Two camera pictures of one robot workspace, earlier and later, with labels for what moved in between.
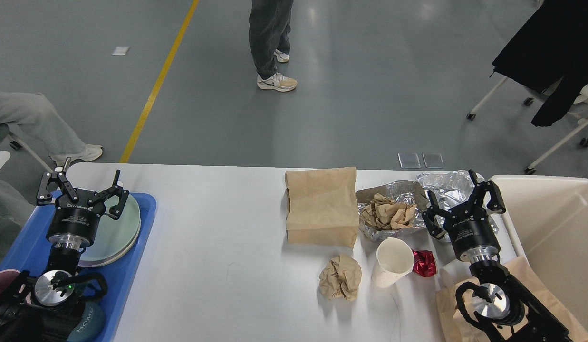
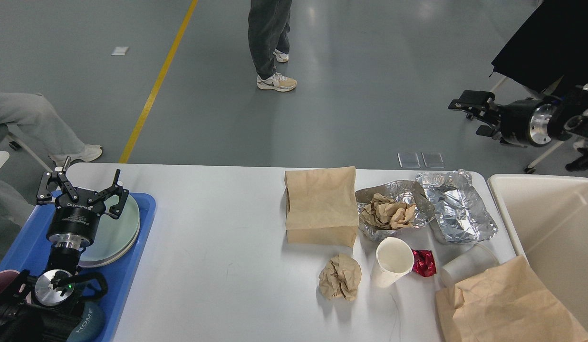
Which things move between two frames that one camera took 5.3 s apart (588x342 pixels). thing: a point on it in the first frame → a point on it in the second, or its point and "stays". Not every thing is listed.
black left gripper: [75, 225] stays
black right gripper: [468, 225] → [528, 121]
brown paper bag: [451, 328] stays
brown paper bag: [322, 207] stays
